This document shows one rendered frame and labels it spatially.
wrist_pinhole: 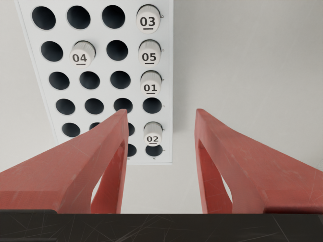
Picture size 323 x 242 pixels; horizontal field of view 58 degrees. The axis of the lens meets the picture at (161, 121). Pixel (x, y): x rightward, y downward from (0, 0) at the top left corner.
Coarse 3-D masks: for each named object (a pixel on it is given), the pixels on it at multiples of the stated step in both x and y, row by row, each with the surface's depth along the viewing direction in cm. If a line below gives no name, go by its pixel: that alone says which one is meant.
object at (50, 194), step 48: (96, 144) 8; (0, 192) 5; (48, 192) 5; (96, 192) 11; (0, 240) 5; (48, 240) 5; (96, 240) 5; (144, 240) 5; (192, 240) 5; (240, 240) 5; (288, 240) 5
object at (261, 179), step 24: (216, 120) 10; (216, 144) 9; (240, 144) 8; (216, 168) 11; (240, 168) 6; (264, 168) 6; (288, 168) 6; (312, 168) 6; (216, 192) 11; (240, 192) 7; (264, 192) 5; (288, 192) 5; (312, 192) 5
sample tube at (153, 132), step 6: (150, 126) 19; (156, 126) 19; (144, 132) 20; (150, 132) 19; (156, 132) 19; (144, 138) 19; (150, 138) 19; (156, 138) 19; (150, 144) 19; (156, 144) 19
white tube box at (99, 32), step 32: (32, 0) 15; (64, 0) 15; (96, 0) 15; (128, 0) 15; (160, 0) 15; (32, 32) 16; (64, 32) 16; (96, 32) 16; (128, 32) 16; (160, 32) 16; (64, 64) 17; (96, 64) 17; (128, 64) 17; (160, 64) 17; (64, 96) 19; (96, 96) 19; (128, 96) 19; (160, 96) 19; (64, 128) 21; (128, 128) 21; (128, 160) 22; (160, 160) 22
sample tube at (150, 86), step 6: (144, 72) 18; (150, 72) 17; (156, 72) 18; (144, 78) 17; (150, 78) 17; (156, 78) 17; (144, 84) 17; (150, 84) 17; (156, 84) 17; (144, 90) 17; (150, 90) 17; (156, 90) 17; (150, 96) 17
